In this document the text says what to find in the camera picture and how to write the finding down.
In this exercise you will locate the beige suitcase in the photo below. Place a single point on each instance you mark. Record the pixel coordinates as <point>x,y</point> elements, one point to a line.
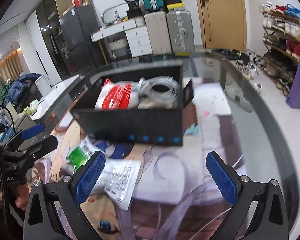
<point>157,33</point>

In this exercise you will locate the black bag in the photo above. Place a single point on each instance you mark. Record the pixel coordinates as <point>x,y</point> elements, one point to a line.
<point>133,8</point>

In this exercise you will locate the white side table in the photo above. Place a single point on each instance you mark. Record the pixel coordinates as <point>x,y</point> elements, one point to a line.
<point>57,90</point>

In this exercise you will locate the white drawer desk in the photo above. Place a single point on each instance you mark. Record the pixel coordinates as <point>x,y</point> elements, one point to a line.
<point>137,38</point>

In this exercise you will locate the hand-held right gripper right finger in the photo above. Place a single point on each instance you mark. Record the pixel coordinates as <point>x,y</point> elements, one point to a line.
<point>221,177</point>

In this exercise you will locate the wooden door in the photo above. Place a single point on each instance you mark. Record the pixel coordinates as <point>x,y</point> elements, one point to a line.
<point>222,15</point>

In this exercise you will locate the pile of shoes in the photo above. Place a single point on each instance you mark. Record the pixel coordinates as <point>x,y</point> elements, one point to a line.
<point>245,62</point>

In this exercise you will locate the black cardboard box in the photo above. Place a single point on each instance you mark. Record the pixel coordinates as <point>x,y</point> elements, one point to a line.
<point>130,126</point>

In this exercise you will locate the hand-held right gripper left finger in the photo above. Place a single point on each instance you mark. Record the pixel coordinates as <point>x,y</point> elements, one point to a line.
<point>88,180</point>

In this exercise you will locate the plastic water bottle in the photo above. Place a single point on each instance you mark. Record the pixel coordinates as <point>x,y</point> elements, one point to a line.
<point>117,15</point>

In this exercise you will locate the white bin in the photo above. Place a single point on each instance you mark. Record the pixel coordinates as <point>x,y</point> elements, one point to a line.
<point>43,87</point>

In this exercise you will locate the red and white plastic bag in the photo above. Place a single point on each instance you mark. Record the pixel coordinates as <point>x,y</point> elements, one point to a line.
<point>115,95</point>

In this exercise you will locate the printed cartoon desk mat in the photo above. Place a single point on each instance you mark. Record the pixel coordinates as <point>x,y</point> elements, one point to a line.
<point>180,175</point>

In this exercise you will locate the white printed packet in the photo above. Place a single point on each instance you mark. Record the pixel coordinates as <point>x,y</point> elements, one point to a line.
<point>120,180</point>

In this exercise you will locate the person's left hand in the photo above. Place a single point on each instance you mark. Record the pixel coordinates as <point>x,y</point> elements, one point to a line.
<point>20,201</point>

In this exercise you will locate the blue down jacket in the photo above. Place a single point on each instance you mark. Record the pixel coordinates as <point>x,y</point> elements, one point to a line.
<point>20,87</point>

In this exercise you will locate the beige curtain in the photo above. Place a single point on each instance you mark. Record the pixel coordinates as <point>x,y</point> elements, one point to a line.
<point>8,67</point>

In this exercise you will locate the wooden shoe rack with shoes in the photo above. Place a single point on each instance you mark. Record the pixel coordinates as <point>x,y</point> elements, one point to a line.
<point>282,42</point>

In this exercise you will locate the dark grey refrigerator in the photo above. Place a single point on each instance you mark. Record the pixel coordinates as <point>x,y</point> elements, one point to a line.
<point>80,37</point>

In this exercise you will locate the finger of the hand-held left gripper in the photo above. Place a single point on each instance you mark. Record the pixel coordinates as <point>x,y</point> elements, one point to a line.
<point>33,131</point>
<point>46,143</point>

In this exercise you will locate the red box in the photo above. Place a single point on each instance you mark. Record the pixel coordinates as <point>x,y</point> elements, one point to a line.
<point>76,0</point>

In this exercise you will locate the chrome hoop frame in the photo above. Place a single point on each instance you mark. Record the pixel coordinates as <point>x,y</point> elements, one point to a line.
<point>107,11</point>

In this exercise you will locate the dark glass cabinet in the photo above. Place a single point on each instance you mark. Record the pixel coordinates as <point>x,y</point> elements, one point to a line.
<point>51,35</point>

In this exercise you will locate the silver suitcase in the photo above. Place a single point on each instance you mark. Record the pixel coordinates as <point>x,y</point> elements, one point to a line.
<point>180,32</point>

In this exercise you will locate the white sneaker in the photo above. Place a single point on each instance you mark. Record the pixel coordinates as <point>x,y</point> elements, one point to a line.
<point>240,97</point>

